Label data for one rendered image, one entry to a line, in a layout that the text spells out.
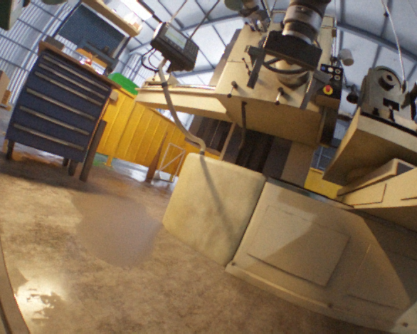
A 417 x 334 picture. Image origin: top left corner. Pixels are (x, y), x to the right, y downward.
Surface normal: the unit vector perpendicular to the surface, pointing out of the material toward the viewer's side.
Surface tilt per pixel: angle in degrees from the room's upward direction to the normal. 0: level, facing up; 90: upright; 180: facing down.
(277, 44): 113
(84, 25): 90
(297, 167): 90
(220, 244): 90
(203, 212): 90
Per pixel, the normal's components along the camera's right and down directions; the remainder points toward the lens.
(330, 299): -0.46, -0.21
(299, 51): -0.42, 0.23
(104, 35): 0.78, 0.29
